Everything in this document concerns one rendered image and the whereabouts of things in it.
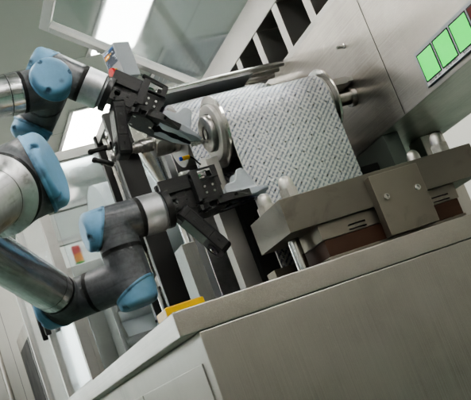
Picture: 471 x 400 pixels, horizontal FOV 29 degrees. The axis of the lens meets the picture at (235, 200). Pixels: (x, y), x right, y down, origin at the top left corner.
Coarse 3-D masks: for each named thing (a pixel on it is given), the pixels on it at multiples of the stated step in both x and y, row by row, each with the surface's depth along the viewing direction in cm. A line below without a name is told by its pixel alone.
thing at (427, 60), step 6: (426, 48) 165; (420, 54) 167; (426, 54) 166; (432, 54) 164; (420, 60) 168; (426, 60) 166; (432, 60) 164; (426, 66) 167; (432, 66) 165; (438, 66) 163; (426, 72) 167; (432, 72) 165
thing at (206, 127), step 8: (200, 120) 183; (208, 120) 180; (200, 128) 184; (208, 128) 180; (216, 128) 179; (200, 136) 185; (208, 136) 182; (216, 136) 179; (208, 144) 182; (216, 144) 180
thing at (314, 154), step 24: (312, 120) 183; (336, 120) 184; (240, 144) 177; (264, 144) 178; (288, 144) 180; (312, 144) 181; (336, 144) 183; (264, 168) 177; (288, 168) 178; (312, 168) 180; (336, 168) 181; (360, 168) 182
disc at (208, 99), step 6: (210, 96) 180; (204, 102) 184; (210, 102) 180; (216, 102) 178; (216, 108) 179; (222, 114) 176; (222, 120) 177; (228, 126) 176; (228, 132) 176; (228, 138) 177; (228, 144) 178; (228, 150) 179; (228, 156) 180; (222, 162) 183; (228, 162) 180
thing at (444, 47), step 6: (444, 36) 159; (438, 42) 161; (444, 42) 160; (450, 42) 158; (438, 48) 162; (444, 48) 160; (450, 48) 159; (438, 54) 162; (444, 54) 161; (450, 54) 159; (456, 54) 158; (444, 60) 161; (450, 60) 160; (444, 66) 162
